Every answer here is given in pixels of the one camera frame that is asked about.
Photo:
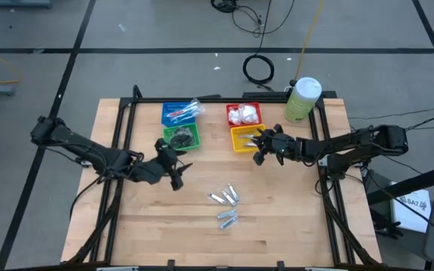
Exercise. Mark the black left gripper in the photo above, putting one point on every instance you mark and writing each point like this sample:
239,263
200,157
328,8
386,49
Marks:
149,171

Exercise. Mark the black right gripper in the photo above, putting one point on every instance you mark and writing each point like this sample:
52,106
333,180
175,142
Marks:
285,148

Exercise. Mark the silver nail clipper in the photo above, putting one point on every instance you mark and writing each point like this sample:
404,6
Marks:
229,223
227,214
229,198
251,144
217,198
234,192
247,136

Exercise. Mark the white cotton balls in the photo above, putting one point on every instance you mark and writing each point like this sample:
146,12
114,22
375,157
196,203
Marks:
234,116
249,114

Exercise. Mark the teal white toothbrush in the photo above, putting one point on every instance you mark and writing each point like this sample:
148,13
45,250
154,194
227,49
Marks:
187,117

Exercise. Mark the red white toothbrush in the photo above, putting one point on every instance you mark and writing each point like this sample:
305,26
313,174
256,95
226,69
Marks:
175,113

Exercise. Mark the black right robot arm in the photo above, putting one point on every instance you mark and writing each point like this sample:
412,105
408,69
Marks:
352,145

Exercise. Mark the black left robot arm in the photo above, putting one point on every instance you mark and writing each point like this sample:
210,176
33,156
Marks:
89,154

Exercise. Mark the green plastic basket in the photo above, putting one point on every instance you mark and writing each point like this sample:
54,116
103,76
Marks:
198,148

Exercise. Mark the yellow plastic basket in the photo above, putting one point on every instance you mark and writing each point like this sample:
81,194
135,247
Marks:
239,147

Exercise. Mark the blue plastic basket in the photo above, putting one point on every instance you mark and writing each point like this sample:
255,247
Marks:
166,122

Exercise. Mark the red plastic basket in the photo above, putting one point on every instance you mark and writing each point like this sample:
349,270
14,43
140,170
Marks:
236,104

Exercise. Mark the black power strip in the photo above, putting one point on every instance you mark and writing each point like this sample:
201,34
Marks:
262,95

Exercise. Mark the green disinfecting wipes canister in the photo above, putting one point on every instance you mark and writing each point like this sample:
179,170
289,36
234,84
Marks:
300,105

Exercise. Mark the white cardboard box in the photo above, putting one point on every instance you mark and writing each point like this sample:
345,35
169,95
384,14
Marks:
409,214

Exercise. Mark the black metal table frame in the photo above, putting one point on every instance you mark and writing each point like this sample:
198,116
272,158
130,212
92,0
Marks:
145,100

